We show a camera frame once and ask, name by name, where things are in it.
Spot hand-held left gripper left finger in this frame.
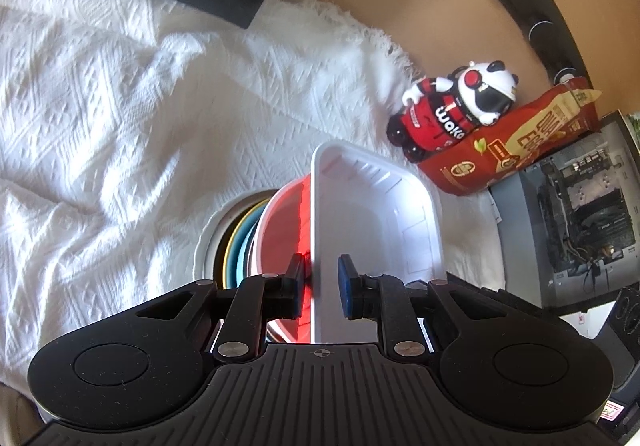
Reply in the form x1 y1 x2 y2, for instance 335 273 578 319
134 253 307 367

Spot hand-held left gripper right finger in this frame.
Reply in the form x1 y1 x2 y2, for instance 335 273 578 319
337 253 504 367

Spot blue bowl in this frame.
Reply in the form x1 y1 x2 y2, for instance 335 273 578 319
232 212 265 287

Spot cream oval bowl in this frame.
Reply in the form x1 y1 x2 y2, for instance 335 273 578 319
221 209 262 289

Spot red and white rectangular tray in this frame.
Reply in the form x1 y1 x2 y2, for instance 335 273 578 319
251 140 447 345

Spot stainless steel bowl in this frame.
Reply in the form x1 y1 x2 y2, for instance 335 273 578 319
212 193 273 289

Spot white floral bowl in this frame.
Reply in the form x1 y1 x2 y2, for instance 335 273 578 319
192 190 272 287

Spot red panda figurine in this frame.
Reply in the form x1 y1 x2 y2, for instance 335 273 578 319
387 61 519 162

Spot red snack bag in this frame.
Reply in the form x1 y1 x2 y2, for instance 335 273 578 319
417 78 602 197

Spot white textured blanket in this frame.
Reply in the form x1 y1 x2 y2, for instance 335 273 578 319
0 0 507 408

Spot white computer case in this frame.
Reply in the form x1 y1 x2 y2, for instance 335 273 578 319
487 110 640 317

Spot black device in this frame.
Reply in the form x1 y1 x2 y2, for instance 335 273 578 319
590 286 640 393

